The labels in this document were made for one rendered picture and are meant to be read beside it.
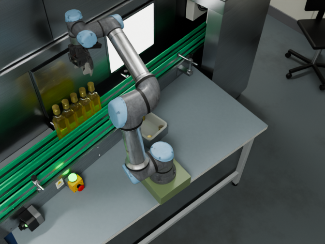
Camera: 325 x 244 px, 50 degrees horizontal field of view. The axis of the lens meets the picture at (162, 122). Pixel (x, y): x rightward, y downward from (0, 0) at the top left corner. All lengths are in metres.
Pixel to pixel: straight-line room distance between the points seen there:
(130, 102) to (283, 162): 2.01
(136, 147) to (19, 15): 0.77
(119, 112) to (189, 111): 1.02
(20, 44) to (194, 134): 1.13
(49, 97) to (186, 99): 0.93
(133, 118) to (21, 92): 0.69
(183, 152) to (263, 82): 1.86
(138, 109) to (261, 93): 2.39
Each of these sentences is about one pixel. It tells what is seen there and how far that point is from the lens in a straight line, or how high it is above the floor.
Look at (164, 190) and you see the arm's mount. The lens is 1.90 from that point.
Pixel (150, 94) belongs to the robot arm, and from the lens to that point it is 1.44.
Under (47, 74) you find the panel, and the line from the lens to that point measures 1.91.
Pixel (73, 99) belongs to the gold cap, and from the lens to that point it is 1.91.
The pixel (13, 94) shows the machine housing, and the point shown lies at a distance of 1.89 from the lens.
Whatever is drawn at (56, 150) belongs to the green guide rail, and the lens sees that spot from 1.97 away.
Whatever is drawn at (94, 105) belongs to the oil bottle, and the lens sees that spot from 2.03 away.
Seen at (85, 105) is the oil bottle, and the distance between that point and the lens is 1.98.
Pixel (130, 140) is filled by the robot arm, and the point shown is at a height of 1.27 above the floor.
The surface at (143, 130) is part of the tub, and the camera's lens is 2.21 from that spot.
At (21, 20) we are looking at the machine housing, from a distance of 1.73.
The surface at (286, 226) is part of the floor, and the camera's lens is 2.88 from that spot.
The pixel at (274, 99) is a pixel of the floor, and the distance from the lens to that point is 3.65.
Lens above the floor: 2.49
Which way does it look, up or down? 50 degrees down
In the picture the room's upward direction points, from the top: 1 degrees clockwise
